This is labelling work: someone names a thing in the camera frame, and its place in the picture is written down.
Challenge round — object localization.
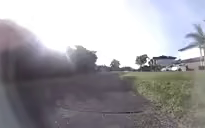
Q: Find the small distant tree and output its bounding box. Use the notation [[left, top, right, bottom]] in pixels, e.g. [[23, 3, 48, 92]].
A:
[[109, 58, 121, 71]]

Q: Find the pale building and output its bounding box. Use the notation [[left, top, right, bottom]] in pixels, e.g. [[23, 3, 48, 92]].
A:
[[179, 38, 205, 71]]

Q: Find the white house with dark roof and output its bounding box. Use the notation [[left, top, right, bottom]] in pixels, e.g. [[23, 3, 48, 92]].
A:
[[151, 54, 179, 72]]

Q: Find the white car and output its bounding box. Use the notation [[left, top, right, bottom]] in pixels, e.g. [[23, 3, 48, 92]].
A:
[[160, 64, 188, 72]]

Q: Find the tall palm tree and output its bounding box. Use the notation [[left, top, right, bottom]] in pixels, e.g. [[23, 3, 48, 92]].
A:
[[178, 23, 205, 71]]

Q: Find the large dark tree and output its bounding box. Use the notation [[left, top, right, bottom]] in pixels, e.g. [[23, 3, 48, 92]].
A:
[[65, 44, 99, 74]]

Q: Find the dark grey asphalt road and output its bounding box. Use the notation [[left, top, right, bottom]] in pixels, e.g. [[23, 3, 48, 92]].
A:
[[9, 71, 166, 128]]

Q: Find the green grass lawn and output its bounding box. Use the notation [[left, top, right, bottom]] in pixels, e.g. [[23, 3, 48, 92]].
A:
[[119, 70, 205, 128]]

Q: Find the cluster of palm trees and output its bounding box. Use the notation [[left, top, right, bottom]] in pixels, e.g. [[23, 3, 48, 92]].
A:
[[135, 53, 152, 72]]

